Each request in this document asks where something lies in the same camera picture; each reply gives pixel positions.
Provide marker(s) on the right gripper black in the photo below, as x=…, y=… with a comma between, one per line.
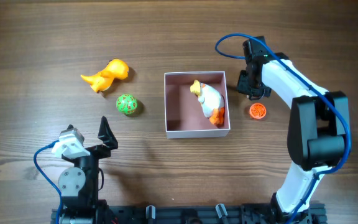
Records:
x=253, y=88

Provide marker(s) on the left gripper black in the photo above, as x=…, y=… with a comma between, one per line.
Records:
x=92, y=150

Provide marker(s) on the orange plastic wheel toy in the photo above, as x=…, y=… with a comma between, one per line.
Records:
x=257, y=111

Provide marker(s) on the green numbered ball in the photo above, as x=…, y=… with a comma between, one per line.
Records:
x=126, y=104

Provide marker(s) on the white plush duck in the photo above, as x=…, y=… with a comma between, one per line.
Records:
x=211, y=101

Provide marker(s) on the orange dinosaur toy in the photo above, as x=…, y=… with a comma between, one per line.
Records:
x=101, y=81

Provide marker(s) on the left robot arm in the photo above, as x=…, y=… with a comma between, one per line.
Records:
x=80, y=185

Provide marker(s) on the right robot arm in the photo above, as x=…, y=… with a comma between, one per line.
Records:
x=319, y=135

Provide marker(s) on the white cardboard box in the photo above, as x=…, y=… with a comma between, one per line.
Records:
x=184, y=117

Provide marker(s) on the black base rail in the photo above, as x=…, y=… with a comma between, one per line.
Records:
x=220, y=213

